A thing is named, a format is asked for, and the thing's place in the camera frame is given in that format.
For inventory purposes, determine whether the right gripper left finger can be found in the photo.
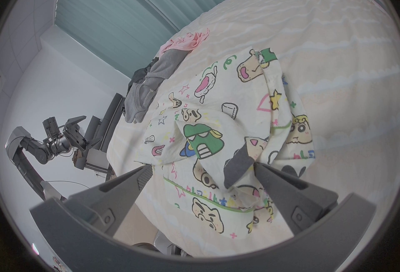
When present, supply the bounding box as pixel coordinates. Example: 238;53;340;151
66;165;154;238

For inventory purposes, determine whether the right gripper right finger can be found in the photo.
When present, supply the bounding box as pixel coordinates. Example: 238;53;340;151
255;163;340;236

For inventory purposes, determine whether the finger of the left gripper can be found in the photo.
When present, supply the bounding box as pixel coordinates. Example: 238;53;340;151
83;137;103;152
64;115;87;128

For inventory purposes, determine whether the white printed pyjama top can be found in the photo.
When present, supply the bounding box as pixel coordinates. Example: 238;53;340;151
134;47;317;235

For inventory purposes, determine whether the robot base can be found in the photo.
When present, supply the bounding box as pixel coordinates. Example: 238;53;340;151
133;230;189;258

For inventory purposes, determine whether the black garment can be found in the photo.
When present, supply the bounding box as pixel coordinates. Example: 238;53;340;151
127;58;160;94

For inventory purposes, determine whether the grey knit garment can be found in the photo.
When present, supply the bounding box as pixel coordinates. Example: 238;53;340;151
124;47;192;124

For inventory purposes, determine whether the bed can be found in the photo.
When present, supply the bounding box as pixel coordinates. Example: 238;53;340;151
106;0;400;258

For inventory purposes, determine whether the blue-green curtain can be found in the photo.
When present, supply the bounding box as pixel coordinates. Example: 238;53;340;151
54;0;300;80

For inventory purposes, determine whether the pink garment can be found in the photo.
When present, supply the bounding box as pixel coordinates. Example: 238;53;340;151
160;28;210;53

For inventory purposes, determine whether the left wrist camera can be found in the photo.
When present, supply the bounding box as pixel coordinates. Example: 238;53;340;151
42;117;59;137

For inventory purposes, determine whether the black cable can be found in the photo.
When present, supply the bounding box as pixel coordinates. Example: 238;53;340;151
47;180;96;191

